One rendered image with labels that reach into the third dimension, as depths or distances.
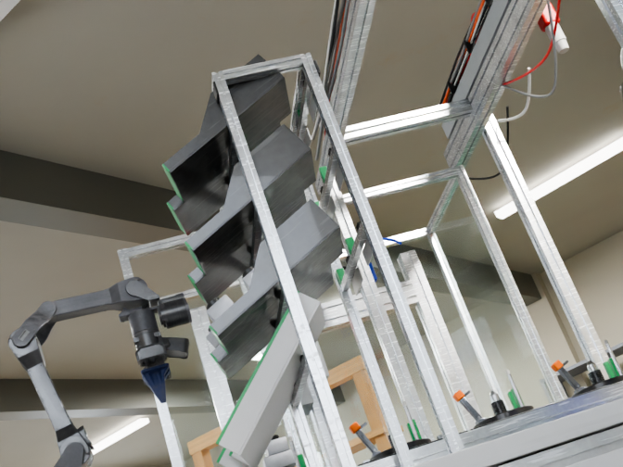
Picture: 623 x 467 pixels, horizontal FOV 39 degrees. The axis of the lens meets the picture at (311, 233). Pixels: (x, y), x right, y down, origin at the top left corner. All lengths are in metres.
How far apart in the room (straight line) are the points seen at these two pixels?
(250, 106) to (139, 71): 2.75
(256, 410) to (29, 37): 2.85
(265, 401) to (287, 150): 0.45
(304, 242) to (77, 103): 3.07
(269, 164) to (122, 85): 2.89
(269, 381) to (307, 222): 0.28
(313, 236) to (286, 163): 0.15
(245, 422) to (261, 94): 0.60
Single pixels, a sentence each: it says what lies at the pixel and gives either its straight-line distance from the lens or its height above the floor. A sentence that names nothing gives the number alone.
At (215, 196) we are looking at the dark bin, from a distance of 1.82.
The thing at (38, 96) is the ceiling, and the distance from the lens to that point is 4.39.
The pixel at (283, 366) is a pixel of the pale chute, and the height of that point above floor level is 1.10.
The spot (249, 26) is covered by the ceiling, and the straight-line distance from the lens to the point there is 4.30.
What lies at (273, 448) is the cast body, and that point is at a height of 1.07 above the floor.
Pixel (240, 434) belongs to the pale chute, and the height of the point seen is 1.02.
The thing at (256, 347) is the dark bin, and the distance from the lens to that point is 1.71.
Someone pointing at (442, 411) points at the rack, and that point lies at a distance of 1.43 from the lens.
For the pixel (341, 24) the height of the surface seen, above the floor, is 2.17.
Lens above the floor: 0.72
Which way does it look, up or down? 23 degrees up
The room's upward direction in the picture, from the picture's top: 20 degrees counter-clockwise
